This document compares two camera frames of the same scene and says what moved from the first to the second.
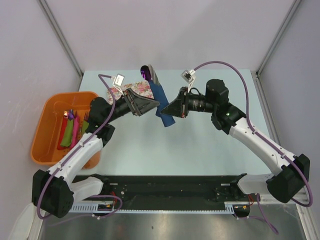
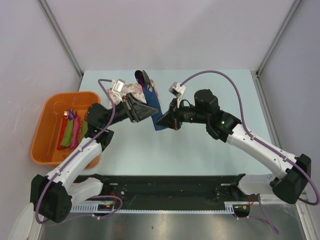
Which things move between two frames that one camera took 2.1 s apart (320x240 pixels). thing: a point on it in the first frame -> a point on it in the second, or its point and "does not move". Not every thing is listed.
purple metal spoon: (145, 72) -> (140, 77)
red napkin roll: (62, 135) does not move
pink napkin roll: (75, 133) does not move
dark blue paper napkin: (159, 96) -> (151, 100)
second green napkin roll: (85, 125) does not move
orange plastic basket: (94, 162) does not move
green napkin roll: (67, 140) does not move
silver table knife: (153, 74) -> (148, 80)
